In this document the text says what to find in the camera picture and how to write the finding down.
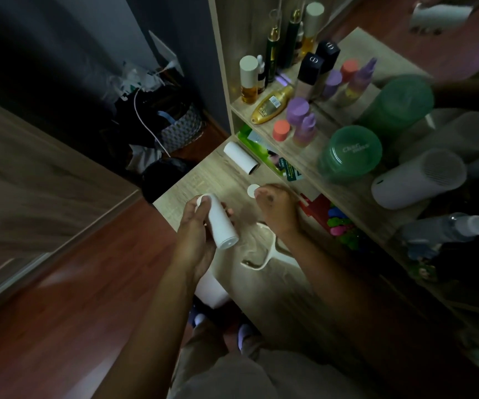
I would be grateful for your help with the person's right hand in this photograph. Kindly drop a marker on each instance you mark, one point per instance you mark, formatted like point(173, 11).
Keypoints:
point(281, 211)

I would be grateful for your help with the person's left hand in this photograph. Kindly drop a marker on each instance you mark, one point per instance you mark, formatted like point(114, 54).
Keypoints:
point(191, 245)

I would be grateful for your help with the white round end cap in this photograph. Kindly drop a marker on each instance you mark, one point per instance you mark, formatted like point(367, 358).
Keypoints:
point(252, 191)

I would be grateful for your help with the person's left forearm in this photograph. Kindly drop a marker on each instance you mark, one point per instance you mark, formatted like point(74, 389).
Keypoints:
point(152, 336)

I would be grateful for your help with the person's right forearm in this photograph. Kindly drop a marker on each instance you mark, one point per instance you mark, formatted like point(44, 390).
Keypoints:
point(331, 295)

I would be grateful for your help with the person's left blue clog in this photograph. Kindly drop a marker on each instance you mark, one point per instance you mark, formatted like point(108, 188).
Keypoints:
point(191, 315)

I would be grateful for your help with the person's left purple sock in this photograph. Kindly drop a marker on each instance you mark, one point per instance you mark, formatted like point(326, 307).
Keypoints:
point(200, 319)

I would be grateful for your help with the person's purple sock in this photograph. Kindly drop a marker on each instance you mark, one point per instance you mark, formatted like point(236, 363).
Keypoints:
point(244, 334)
point(200, 319)

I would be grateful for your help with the person's right purple sock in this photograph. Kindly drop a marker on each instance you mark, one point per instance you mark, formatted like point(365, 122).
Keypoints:
point(244, 334)

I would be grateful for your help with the person's beige trousers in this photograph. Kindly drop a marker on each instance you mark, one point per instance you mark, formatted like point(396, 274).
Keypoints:
point(231, 378)

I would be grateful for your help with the red box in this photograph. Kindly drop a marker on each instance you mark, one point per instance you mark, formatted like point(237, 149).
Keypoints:
point(318, 209)

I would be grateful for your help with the dark green card packet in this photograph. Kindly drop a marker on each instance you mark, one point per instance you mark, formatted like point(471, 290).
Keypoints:
point(291, 172)

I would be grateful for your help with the pile of colourful clips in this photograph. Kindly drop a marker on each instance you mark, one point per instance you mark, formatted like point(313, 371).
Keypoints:
point(341, 228)

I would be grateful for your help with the black trash bin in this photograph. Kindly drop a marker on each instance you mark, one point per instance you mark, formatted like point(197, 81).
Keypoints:
point(164, 178)

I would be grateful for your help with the jar with coral cap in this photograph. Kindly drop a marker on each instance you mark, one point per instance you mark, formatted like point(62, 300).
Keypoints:
point(281, 130)

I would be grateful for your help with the purple spray bottle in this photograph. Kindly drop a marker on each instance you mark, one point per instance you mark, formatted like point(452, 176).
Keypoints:
point(304, 132)

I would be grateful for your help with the green round jar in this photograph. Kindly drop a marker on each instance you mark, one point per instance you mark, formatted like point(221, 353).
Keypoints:
point(349, 155)

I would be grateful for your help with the white cloth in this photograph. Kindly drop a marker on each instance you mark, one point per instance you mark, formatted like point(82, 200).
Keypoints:
point(144, 159)

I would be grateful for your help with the jar with purple cap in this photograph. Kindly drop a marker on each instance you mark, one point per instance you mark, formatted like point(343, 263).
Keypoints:
point(297, 108)

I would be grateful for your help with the gold shampoo bottle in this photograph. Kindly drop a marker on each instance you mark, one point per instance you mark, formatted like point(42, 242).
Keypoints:
point(270, 105)

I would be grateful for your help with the grey woven basket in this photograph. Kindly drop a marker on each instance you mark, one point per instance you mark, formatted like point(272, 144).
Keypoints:
point(181, 130)

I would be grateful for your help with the small purple tube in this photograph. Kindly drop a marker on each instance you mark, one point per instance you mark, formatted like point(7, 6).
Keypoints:
point(283, 80)

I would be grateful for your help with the small white dropper bottle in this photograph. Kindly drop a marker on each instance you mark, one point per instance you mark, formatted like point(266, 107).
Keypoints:
point(261, 80)

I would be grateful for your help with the amber bottle with white cap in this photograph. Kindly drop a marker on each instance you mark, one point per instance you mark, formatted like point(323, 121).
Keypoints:
point(249, 83)

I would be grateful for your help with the white cylindrical speaker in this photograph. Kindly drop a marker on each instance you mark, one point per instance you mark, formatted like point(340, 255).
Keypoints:
point(414, 182)

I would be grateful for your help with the foundation bottle with black cap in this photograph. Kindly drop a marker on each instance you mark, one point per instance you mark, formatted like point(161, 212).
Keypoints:
point(309, 68)

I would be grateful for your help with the dark green dropper bottle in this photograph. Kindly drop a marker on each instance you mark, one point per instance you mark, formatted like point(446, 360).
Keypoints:
point(271, 58)

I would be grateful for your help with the clear spray bottle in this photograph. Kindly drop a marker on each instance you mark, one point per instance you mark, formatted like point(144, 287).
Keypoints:
point(451, 228)

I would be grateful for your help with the white plastic bag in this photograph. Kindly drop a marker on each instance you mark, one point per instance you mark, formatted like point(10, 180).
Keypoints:
point(139, 80)

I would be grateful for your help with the wooden dressing table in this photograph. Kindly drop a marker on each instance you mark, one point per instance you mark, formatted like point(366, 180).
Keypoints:
point(239, 29)

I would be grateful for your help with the dressing table mirror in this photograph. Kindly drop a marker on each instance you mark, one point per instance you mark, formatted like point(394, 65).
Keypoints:
point(389, 49)

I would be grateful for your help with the black glossy bag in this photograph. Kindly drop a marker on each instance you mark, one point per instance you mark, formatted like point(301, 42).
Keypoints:
point(472, 265)

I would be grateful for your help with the white wall outlet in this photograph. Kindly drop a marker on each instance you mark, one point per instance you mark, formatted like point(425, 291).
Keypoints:
point(162, 49)

